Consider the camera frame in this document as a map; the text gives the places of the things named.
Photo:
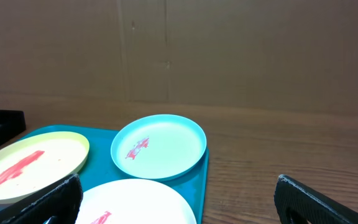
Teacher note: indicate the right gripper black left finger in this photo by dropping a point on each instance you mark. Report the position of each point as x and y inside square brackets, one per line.
[57, 203]

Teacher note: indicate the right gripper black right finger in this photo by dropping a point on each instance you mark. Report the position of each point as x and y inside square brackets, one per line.
[297, 203]

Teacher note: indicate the yellow plate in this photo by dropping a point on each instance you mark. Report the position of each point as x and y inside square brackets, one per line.
[33, 163]

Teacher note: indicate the white plate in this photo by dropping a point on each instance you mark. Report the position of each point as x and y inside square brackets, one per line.
[136, 201]

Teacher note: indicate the teal plastic serving tray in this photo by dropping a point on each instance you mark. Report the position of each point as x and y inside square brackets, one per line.
[99, 167]

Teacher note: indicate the light blue plate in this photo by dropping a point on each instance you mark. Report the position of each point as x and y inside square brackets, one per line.
[158, 147]

